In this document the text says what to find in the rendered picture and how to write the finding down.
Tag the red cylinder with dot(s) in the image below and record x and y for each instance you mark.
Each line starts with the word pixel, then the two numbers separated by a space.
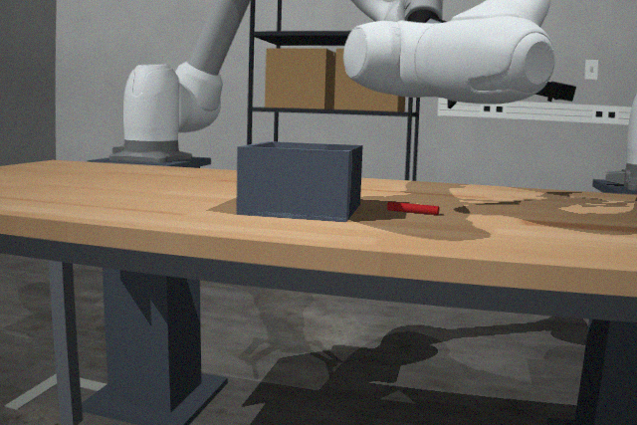
pixel 413 208

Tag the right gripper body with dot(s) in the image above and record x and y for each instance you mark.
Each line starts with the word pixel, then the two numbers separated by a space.
pixel 419 16

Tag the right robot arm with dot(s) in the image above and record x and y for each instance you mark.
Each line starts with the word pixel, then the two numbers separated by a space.
pixel 155 105

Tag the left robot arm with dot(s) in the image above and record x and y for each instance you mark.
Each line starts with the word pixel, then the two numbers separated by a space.
pixel 494 53

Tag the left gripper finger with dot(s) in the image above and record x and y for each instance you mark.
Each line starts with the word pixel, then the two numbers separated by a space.
pixel 557 91

